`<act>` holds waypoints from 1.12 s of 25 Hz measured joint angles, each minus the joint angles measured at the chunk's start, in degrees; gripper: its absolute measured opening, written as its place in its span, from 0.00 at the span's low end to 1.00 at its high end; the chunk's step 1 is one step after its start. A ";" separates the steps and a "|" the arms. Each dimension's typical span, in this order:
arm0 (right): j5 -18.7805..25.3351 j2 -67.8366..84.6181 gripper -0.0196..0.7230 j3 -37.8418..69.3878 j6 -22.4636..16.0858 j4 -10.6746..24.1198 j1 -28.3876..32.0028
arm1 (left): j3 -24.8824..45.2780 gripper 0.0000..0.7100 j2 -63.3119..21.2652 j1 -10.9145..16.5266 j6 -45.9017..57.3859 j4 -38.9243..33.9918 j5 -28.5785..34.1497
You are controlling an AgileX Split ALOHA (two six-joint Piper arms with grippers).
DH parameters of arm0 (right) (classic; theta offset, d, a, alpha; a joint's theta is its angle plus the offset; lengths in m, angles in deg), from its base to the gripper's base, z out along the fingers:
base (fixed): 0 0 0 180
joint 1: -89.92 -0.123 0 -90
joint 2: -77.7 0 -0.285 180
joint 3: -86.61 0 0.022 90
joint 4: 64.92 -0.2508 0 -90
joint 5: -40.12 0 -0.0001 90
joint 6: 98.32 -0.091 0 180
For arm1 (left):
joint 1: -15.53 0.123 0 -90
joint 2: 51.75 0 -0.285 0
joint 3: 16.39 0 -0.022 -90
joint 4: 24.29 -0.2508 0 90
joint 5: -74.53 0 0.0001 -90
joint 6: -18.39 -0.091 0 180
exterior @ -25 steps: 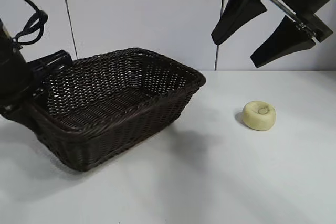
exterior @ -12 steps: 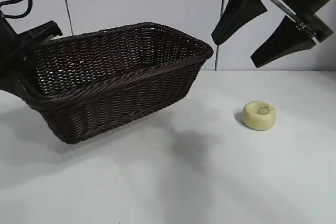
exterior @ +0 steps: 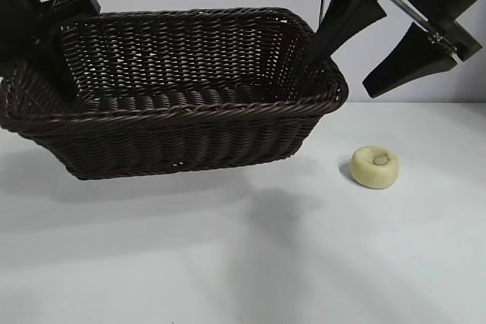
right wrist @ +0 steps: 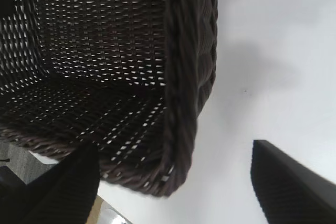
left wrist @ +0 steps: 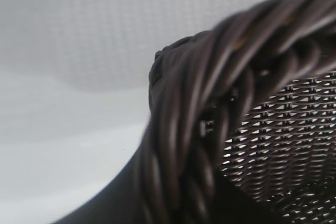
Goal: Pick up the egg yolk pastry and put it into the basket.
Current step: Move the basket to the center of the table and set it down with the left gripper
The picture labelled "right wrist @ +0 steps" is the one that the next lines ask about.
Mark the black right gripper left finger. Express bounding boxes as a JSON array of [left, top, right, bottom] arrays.
[[0, 142, 101, 224]]

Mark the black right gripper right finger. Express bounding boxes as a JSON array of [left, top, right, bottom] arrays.
[[250, 140, 336, 224]]

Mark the dark brown woven basket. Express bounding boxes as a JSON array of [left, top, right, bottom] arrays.
[[0, 0, 218, 197]]

